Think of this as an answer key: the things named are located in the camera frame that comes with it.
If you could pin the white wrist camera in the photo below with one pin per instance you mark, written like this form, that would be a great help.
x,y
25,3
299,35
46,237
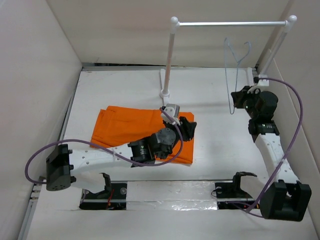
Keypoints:
x,y
260,82
170,114

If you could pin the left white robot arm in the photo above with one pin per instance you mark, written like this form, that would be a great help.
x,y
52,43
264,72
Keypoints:
x,y
84,169

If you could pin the orange trousers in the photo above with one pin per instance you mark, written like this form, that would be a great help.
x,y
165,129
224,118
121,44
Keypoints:
x,y
116,126

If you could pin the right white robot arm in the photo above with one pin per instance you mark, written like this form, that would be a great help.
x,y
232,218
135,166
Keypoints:
x,y
283,196

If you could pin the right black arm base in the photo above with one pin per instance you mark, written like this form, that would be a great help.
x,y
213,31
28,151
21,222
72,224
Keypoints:
x,y
229,195

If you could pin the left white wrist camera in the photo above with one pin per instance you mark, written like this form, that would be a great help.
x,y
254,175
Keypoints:
x,y
170,114

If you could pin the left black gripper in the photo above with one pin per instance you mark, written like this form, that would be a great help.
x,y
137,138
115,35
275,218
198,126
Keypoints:
x,y
187,127

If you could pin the light blue wire hanger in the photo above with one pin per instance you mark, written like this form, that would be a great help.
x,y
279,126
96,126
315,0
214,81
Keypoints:
x,y
228,53

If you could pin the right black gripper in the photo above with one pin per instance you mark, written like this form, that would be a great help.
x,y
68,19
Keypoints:
x,y
238,97

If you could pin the white clothes rack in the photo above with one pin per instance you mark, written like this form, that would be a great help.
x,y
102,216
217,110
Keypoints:
x,y
175,24

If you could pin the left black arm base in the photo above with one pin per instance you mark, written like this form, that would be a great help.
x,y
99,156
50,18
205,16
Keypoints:
x,y
112,198

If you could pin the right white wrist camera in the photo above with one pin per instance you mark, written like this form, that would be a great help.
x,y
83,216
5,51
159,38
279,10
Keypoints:
x,y
260,82

